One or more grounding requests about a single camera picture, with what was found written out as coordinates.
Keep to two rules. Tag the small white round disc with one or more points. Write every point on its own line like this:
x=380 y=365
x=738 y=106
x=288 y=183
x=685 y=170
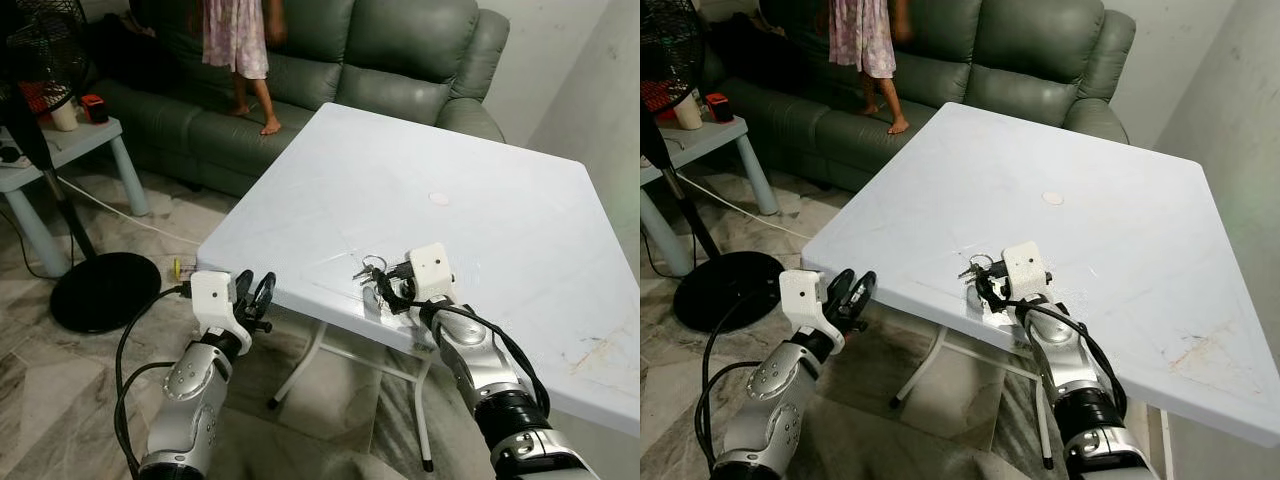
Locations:
x=1052 y=198

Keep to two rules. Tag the white power strip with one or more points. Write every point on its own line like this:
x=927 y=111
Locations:
x=10 y=155

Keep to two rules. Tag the pale blue side table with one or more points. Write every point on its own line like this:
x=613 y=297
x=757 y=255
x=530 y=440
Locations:
x=715 y=135
x=85 y=140

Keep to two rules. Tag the bunch of keys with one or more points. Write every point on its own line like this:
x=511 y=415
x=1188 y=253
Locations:
x=371 y=267
x=972 y=268

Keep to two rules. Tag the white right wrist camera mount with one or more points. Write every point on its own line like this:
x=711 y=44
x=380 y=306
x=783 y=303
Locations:
x=1026 y=266
x=433 y=268

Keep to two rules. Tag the white metal table frame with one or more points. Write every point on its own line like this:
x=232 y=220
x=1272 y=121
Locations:
x=300 y=365
x=918 y=365

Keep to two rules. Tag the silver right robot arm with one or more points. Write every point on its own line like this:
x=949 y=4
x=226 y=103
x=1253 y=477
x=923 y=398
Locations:
x=1075 y=385
x=500 y=385

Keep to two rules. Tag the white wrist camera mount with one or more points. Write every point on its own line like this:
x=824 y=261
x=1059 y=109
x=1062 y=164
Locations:
x=433 y=268
x=212 y=295
x=800 y=295
x=1026 y=266

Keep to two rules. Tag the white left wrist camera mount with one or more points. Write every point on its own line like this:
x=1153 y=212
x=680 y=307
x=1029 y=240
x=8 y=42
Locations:
x=212 y=295
x=800 y=295

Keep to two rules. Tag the cream cup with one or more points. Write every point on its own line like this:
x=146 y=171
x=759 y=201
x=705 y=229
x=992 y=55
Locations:
x=64 y=117
x=689 y=114

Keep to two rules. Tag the grey robot lower body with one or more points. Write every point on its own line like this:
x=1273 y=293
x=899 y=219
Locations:
x=330 y=450

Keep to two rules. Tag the small yellow plug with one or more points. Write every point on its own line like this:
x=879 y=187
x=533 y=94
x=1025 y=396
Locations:
x=177 y=269

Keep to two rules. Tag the child in floral dress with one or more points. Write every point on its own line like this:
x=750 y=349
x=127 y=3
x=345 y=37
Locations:
x=233 y=35
x=862 y=35

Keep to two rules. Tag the black standing fan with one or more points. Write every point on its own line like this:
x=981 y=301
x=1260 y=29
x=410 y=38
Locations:
x=105 y=292
x=728 y=292

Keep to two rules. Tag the white plastic folding table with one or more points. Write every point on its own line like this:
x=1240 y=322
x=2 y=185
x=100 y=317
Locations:
x=450 y=160
x=1080 y=160

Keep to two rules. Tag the green leather sofa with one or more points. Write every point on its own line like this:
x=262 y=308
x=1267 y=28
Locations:
x=1030 y=45
x=400 y=45

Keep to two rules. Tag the small red black box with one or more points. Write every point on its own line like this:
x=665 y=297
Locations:
x=94 y=108
x=719 y=107

